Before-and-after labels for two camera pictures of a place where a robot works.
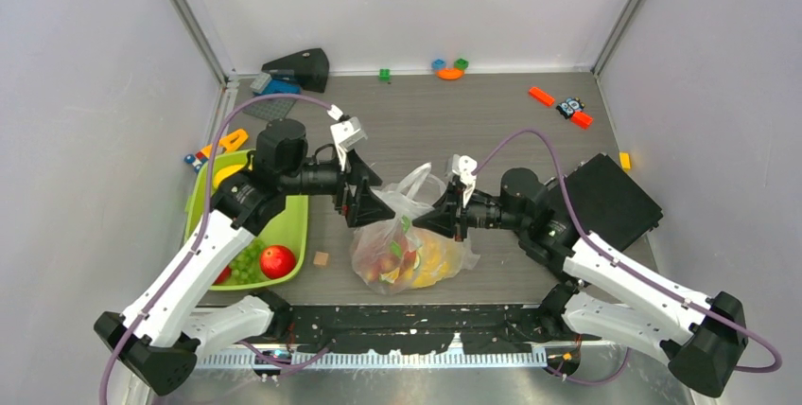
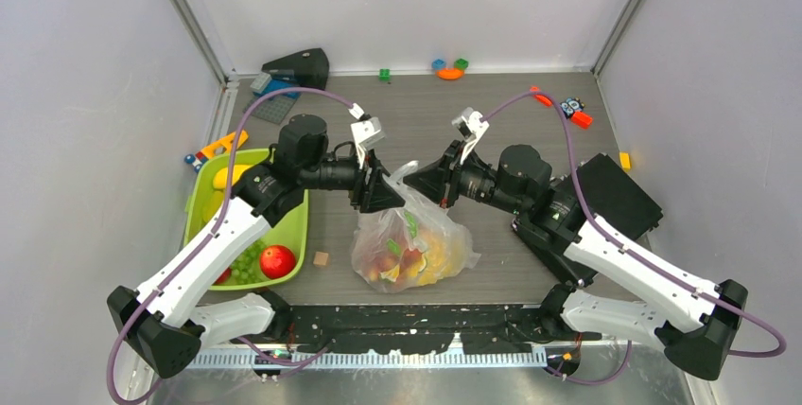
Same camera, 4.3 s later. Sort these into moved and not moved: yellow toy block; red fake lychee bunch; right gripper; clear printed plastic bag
Moved: right gripper
Not moved: clear printed plastic bag; red fake lychee bunch; yellow toy block
